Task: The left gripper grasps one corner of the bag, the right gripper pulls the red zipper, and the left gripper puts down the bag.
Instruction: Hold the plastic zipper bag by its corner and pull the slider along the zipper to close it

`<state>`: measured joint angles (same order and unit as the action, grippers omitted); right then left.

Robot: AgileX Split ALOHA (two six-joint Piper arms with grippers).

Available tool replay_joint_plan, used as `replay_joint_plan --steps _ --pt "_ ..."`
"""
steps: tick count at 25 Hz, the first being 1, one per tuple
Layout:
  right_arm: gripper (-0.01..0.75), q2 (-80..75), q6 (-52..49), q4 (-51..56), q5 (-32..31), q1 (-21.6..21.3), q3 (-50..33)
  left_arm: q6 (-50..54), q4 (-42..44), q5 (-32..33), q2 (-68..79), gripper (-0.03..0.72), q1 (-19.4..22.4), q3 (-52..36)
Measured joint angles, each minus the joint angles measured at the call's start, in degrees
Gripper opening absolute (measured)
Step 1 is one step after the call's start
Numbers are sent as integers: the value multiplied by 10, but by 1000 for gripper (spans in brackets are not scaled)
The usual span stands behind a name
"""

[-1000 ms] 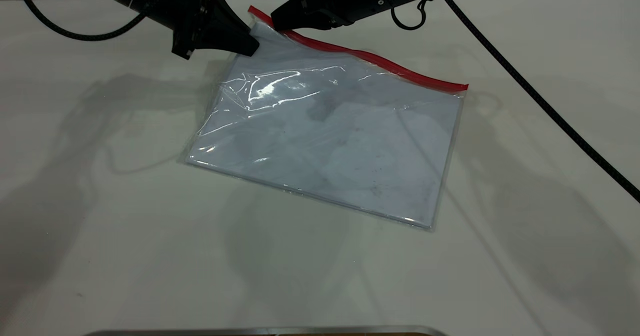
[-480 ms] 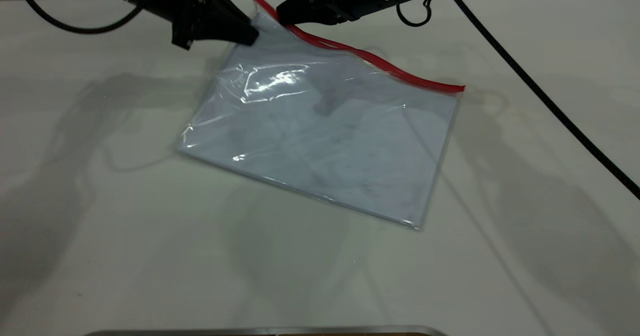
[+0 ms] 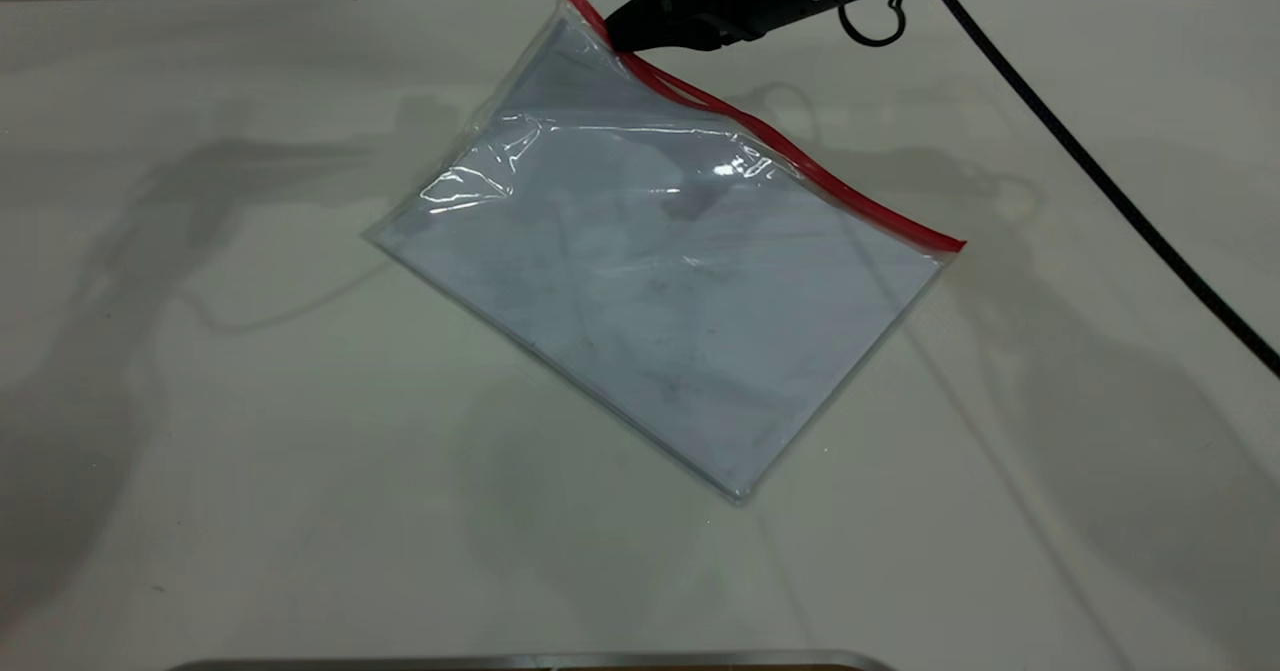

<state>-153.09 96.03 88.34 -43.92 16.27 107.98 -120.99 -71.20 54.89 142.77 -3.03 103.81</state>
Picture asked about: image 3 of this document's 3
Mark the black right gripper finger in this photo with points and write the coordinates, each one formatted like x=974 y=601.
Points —
x=665 y=6
x=725 y=33

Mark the grey metal bar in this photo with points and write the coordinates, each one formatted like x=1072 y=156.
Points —
x=500 y=663

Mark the clear plastic bag red zipper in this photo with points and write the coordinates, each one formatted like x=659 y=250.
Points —
x=850 y=196

